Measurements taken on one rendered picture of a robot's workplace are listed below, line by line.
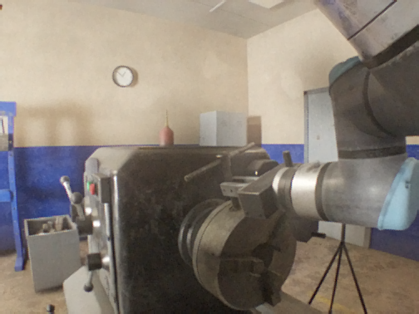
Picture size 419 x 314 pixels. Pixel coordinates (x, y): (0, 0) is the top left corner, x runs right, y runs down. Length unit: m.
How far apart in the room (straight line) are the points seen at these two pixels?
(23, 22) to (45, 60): 0.58
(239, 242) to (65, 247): 2.29
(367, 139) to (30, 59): 3.98
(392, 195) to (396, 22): 0.19
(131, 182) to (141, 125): 3.50
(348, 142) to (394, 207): 0.09
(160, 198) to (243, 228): 0.23
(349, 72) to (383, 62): 0.12
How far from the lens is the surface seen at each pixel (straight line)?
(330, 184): 0.38
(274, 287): 0.63
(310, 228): 0.48
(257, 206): 0.44
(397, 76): 0.24
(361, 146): 0.35
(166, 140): 1.14
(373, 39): 0.23
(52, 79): 4.01
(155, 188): 0.67
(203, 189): 0.73
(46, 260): 2.75
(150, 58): 4.37
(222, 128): 4.17
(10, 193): 3.48
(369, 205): 0.36
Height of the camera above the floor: 1.35
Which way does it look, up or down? 3 degrees down
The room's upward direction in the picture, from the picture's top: straight up
